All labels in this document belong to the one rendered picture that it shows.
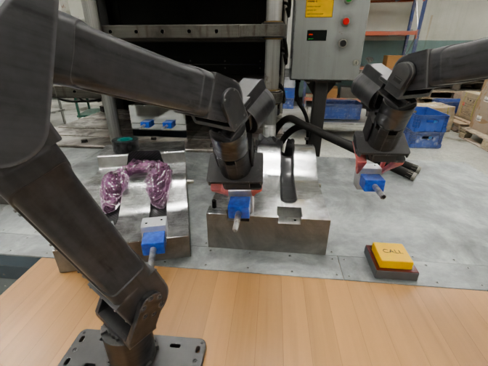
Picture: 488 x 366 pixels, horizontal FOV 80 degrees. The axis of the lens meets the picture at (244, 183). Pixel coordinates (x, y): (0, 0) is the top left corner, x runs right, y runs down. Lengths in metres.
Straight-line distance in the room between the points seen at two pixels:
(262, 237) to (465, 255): 0.44
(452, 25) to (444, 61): 7.25
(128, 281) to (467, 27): 7.78
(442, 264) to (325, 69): 0.94
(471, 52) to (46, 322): 0.76
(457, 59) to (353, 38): 0.92
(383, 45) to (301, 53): 6.08
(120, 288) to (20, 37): 0.26
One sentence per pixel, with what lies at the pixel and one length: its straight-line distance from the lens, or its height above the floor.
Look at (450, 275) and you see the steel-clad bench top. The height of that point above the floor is 0.80.
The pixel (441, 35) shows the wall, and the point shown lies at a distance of 7.74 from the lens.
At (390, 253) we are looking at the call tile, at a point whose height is 0.84.
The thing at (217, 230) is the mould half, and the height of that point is 0.85.
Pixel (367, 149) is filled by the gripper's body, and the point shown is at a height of 1.02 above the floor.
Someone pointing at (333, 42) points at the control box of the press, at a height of 1.22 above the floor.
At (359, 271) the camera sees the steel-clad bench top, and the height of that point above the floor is 0.80.
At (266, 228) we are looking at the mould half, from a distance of 0.63.
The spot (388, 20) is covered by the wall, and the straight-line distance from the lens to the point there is 7.44.
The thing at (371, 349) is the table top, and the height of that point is 0.80.
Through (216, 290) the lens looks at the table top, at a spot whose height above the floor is 0.80.
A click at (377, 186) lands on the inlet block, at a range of 0.69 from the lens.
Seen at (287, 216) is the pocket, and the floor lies 0.86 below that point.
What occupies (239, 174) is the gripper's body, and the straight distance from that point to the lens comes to 0.50.
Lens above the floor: 1.21
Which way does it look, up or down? 25 degrees down
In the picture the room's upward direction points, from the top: straight up
